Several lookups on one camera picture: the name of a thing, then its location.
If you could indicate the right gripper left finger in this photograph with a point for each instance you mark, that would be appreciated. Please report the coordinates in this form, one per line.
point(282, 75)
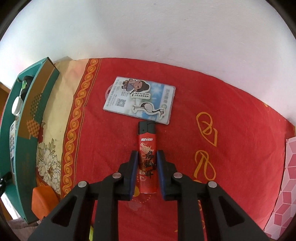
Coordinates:
point(91, 207)

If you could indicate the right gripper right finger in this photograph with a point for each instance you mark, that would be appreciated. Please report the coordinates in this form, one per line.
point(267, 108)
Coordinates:
point(205, 211)

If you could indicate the white remote control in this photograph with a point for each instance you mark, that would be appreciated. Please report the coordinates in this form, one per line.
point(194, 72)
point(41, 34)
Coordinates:
point(12, 145)

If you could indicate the teal cardboard box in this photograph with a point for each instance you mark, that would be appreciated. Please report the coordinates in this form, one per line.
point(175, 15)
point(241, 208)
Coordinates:
point(28, 123)

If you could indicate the white round jar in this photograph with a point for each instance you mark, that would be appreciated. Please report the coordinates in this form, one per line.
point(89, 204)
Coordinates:
point(17, 106)

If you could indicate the red lighter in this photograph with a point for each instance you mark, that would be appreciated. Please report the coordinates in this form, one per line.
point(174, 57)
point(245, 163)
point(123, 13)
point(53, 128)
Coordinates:
point(147, 164)

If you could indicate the illustrated ID card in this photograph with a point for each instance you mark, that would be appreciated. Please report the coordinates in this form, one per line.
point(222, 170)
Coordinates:
point(143, 99)

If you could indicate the lime green utility knife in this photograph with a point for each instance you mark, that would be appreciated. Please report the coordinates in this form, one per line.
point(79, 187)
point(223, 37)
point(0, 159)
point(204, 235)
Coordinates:
point(91, 234)

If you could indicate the orange pouch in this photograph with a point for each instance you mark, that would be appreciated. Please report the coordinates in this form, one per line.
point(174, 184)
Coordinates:
point(44, 200)

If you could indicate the pink fluffy blanket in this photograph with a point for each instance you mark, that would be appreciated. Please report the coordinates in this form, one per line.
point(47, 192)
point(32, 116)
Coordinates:
point(20, 226)

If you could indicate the pink geometric box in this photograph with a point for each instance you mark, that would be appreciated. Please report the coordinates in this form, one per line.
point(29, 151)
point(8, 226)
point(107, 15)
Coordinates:
point(284, 209)

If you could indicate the red patterned bedspread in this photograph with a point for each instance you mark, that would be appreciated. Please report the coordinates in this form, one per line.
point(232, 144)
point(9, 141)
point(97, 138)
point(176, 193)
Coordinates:
point(216, 132)

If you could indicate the wooden shelf cabinet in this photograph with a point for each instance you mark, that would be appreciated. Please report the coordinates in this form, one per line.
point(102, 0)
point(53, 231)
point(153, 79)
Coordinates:
point(4, 93)

